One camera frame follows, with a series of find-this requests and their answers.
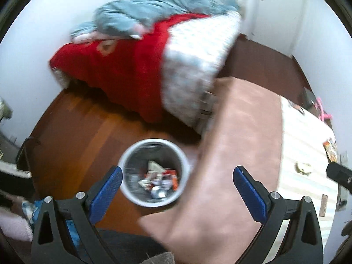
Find brown paper card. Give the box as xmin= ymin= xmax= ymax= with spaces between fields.
xmin=319 ymin=194 xmax=328 ymax=217

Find black fuzzy trousers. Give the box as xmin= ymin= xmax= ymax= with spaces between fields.
xmin=98 ymin=229 xmax=175 ymax=264

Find white power strip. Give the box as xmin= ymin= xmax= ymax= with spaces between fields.
xmin=337 ymin=150 xmax=349 ymax=211

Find bed with checkered sheet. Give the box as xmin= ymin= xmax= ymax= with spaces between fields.
xmin=52 ymin=7 xmax=245 ymax=130

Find blue red milk carton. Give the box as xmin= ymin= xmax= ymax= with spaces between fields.
xmin=144 ymin=172 xmax=158 ymax=182

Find orange snack wrapper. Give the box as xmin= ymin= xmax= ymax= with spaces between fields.
xmin=323 ymin=138 xmax=339 ymax=163

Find pink table cloth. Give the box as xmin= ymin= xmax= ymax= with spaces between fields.
xmin=139 ymin=77 xmax=282 ymax=263

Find pink panther plush toy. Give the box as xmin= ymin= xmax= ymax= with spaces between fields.
xmin=314 ymin=97 xmax=333 ymax=122

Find white door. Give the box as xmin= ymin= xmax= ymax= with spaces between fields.
xmin=251 ymin=0 xmax=307 ymax=57

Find blue cloth on floor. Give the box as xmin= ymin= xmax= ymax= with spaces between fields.
xmin=21 ymin=198 xmax=81 ymax=251

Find white round trash bin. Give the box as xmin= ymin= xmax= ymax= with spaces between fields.
xmin=118 ymin=139 xmax=190 ymax=208

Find teal blue duvet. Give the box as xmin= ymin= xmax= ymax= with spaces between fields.
xmin=70 ymin=0 xmax=239 ymax=44

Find crushed red soda can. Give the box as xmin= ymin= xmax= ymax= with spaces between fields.
xmin=150 ymin=186 xmax=168 ymax=200

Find striped cream table cloth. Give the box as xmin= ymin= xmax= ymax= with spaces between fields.
xmin=269 ymin=95 xmax=338 ymax=243

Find cardboard box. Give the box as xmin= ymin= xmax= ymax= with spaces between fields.
xmin=300 ymin=87 xmax=316 ymax=110

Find white cookie wrapper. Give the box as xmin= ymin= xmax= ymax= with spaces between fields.
xmin=138 ymin=161 xmax=166 ymax=190

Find red fleece blanket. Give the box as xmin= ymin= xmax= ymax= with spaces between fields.
xmin=49 ymin=14 xmax=204 ymax=123

